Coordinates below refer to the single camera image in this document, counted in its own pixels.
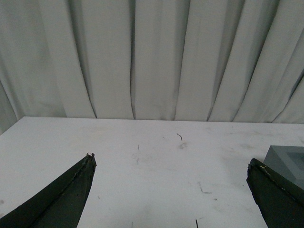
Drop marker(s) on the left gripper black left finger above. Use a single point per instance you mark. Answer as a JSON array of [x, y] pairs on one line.
[[60, 204]]

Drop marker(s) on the white pleated curtain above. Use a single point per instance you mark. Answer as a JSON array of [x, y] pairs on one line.
[[182, 60]]

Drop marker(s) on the gray cube base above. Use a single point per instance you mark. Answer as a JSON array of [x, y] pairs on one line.
[[288, 161]]

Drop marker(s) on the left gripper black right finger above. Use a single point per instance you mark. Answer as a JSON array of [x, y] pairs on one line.
[[281, 202]]

